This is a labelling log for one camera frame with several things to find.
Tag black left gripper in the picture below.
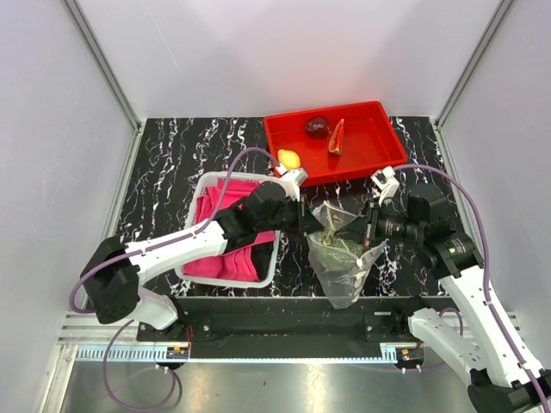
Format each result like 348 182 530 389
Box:
257 193 324 238

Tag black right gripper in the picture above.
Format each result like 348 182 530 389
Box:
335 197 424 248

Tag green fake vegetable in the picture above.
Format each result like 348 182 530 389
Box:
313 201 363 270

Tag clear zip top bag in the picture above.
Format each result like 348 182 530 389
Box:
306 200 387 310

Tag yellow fake fruit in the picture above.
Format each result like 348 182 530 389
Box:
277 149 301 170

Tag red fake food piece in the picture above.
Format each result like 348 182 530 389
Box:
328 119 344 155

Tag dark red fake apple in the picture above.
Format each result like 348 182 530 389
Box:
305 116 330 139

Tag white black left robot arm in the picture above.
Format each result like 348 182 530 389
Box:
80 182 324 341

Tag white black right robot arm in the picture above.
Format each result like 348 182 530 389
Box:
337 185 550 412

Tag black cloth in basket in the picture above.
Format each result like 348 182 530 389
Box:
251 243 274 281

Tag white perforated plastic basket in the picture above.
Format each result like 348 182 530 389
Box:
176 172 280 289

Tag pink cloth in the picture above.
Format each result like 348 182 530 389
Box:
182 179 276 283

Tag red plastic tray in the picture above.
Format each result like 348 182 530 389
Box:
263 101 407 188

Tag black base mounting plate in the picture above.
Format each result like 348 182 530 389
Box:
137 297 413 361

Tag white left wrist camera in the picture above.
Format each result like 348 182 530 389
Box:
275 163 308 200

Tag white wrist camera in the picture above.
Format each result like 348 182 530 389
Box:
371 166 399 206
275 163 308 200

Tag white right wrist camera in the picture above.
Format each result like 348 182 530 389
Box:
371 166 399 206

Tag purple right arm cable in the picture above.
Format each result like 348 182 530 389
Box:
356 163 551 413

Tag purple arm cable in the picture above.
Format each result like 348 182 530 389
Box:
69 146 283 410
356 163 551 413

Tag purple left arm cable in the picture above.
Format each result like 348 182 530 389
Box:
69 146 283 410

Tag aluminium frame rail right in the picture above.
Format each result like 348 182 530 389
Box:
435 0 517 128

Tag aluminium frame rail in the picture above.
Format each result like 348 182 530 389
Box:
61 0 141 131
435 0 517 128

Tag aluminium frame rail left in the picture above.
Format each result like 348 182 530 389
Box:
61 0 141 131

